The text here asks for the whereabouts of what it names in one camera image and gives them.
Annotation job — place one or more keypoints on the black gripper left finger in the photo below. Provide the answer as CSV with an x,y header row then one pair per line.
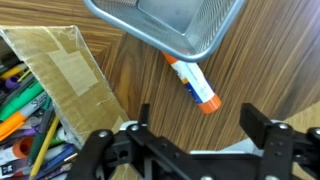
x,y
144,116

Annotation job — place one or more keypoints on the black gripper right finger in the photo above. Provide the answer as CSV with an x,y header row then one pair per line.
x,y
254,123

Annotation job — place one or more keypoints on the orange capped glue stick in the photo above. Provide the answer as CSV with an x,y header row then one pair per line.
x,y
197,85

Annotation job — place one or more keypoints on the silver mesh pen holder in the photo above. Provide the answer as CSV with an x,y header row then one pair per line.
x,y
189,30

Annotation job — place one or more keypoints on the round wooden side table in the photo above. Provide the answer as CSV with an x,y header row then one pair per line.
x,y
270,57

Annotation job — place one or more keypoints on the yellow pencil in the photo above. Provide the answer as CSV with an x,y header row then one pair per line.
x,y
41,145

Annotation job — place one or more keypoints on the cardboard box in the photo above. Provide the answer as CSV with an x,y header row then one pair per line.
x,y
66,71

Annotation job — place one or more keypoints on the green marker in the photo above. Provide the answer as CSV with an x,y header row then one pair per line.
x,y
20,100

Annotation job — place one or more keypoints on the purple marker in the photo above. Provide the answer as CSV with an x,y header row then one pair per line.
x,y
12,82

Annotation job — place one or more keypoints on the orange marker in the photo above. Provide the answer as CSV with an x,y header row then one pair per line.
x,y
11,124

